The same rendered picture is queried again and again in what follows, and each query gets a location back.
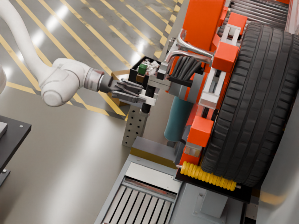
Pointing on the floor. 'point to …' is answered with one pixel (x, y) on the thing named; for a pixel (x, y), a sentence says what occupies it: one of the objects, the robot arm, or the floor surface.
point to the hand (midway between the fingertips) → (148, 97)
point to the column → (134, 126)
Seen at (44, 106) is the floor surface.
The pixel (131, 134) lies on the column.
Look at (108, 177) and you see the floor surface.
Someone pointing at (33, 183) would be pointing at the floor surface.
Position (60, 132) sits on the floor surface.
